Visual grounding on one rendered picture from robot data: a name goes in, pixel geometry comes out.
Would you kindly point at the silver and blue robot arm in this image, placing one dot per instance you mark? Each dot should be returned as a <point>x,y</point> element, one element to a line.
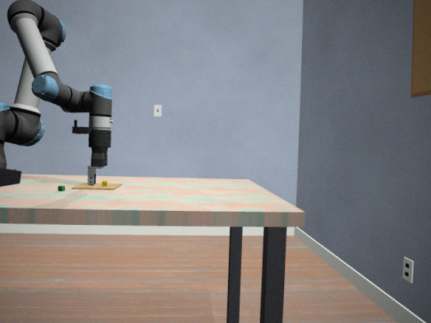
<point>20,123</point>

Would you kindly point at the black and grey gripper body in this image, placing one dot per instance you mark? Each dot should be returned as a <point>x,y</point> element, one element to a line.
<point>99,138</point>

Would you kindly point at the tan flat mat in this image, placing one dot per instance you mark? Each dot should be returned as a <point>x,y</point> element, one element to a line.
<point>97,186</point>

